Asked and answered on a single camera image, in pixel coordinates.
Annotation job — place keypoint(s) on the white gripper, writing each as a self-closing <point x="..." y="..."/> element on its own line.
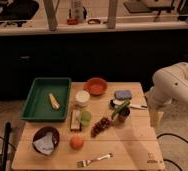
<point x="156" y="115"/>

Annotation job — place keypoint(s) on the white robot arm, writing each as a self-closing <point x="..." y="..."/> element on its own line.
<point x="169" y="83"/>

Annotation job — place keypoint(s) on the dark metal cup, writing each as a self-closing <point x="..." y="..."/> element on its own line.
<point x="123" y="114"/>

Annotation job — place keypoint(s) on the blue sponge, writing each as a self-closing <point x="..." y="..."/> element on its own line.
<point x="123" y="94"/>

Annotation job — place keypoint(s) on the purple grape bunch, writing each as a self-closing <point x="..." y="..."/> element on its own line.
<point x="100" y="126"/>

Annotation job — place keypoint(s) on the orange bowl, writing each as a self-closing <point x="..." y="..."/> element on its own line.
<point x="96" y="86"/>

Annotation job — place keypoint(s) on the green plastic cup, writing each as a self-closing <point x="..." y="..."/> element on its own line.
<point x="85" y="118"/>

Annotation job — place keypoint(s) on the white round container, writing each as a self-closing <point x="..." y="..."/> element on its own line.
<point x="82" y="98"/>

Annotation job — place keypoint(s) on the brown white sandwich block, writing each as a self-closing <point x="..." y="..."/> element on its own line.
<point x="75" y="123"/>

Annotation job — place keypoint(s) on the orange fruit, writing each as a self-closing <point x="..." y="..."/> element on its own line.
<point x="76" y="142"/>

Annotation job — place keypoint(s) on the silver fork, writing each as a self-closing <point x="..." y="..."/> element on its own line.
<point x="85" y="163"/>

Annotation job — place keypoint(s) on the yellow corn cob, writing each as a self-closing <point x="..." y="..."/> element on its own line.
<point x="54" y="103"/>

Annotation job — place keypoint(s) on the blue grey cloth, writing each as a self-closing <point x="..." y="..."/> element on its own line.
<point x="45" y="145"/>

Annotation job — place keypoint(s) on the dark brown bowl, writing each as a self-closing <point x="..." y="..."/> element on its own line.
<point x="43" y="131"/>

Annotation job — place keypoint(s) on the green plastic tray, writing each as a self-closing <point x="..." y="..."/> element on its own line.
<point x="38" y="107"/>

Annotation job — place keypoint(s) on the black pole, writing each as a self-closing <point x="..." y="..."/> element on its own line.
<point x="4" y="156"/>

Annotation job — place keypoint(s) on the black office chair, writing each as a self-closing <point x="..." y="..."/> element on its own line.
<point x="18" y="11"/>

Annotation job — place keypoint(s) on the black handled white knife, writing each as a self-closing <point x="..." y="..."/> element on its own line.
<point x="115" y="103"/>

